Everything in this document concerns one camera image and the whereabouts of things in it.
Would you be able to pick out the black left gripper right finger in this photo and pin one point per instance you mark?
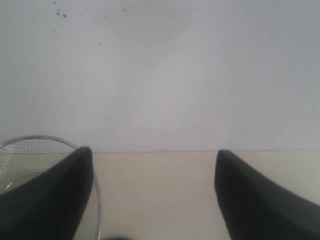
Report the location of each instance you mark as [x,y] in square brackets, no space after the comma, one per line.
[254,207]

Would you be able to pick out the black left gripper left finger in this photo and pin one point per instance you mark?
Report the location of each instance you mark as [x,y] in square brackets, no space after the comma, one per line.
[51,205]

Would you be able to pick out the metal wire mesh basket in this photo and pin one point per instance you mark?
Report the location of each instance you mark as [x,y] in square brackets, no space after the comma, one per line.
[23,158]

